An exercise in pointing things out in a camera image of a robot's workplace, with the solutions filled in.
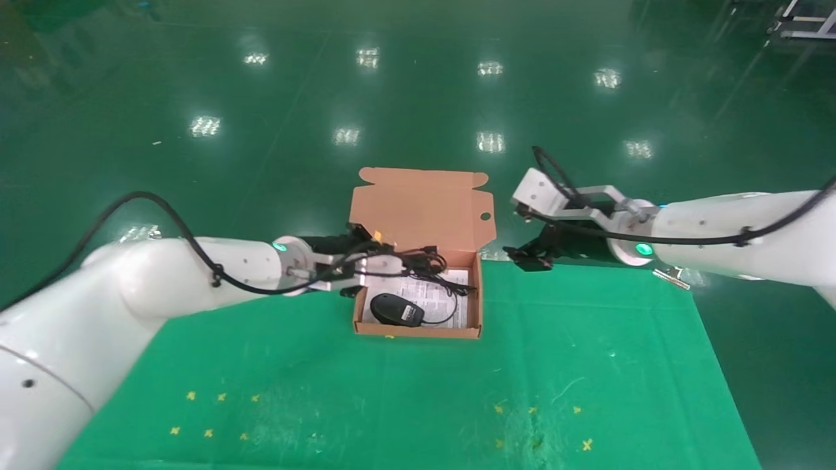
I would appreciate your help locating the metal binder clip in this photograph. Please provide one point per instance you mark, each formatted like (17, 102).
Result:
(673, 277)

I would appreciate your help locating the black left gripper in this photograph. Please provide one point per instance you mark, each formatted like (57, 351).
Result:
(336, 245)

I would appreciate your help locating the white printed paper leaflet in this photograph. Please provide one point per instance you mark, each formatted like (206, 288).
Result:
(461, 314)

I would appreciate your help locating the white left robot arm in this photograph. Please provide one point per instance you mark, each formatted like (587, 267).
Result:
(130, 287)

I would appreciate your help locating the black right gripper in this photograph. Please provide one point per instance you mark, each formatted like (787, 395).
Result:
(581, 238)

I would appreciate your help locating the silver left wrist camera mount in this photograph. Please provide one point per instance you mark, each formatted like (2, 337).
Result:
(385, 266)

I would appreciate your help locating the green table cloth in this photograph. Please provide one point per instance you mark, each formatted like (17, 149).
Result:
(392, 405)

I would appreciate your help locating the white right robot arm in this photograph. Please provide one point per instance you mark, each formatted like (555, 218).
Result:
(718, 225)

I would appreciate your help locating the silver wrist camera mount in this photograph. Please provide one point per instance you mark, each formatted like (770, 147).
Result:
(539, 192)
(385, 266)

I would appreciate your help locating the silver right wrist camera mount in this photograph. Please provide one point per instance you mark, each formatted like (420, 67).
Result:
(539, 192)

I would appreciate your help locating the white metal cart frame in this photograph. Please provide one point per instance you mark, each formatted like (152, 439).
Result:
(810, 32)

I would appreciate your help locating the open brown cardboard box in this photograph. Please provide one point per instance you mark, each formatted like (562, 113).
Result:
(418, 209)

